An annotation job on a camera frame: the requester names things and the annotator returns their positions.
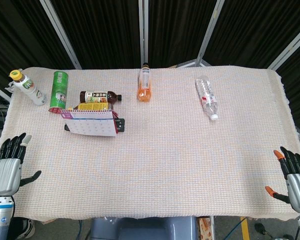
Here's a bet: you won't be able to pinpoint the right robot hand, orange fingertips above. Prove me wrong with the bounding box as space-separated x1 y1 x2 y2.
264 146 300 215

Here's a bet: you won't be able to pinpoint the left robot hand, black fingers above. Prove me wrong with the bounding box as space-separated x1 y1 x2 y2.
0 132 42 196

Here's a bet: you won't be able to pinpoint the spiral desk calendar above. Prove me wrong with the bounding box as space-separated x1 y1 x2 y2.
60 108 120 137

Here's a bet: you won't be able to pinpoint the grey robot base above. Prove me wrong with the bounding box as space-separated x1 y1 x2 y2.
89 216 198 240

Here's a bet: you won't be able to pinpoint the small black floor object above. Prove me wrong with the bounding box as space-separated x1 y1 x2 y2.
254 223 269 236

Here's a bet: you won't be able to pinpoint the black and white shoe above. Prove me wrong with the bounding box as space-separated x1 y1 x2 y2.
15 217 36 240

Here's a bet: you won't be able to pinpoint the white tea bottle, yellow cap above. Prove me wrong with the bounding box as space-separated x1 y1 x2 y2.
9 69 48 107

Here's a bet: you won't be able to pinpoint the green cylindrical snack can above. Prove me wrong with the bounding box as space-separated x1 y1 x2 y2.
48 70 69 115

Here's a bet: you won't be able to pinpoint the orange patterned box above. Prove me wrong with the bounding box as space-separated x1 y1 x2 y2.
198 217 212 240

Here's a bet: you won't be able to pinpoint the dark tea bottle, black cap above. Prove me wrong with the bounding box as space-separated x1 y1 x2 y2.
79 90 123 104

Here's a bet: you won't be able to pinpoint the small black device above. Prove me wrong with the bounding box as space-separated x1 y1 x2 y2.
114 118 126 133

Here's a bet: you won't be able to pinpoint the clear water bottle, white cap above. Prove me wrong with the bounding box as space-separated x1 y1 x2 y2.
195 75 219 121

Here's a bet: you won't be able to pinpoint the woven beige tablecloth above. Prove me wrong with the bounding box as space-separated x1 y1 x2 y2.
0 65 300 223

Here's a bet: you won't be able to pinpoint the orange drink bottle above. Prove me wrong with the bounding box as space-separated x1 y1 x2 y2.
136 62 153 102

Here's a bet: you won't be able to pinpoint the black folding screen, metal frames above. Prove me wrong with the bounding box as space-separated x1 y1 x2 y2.
0 0 300 133

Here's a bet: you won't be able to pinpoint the blue cable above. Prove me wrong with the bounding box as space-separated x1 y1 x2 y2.
226 217 248 240
76 219 88 240

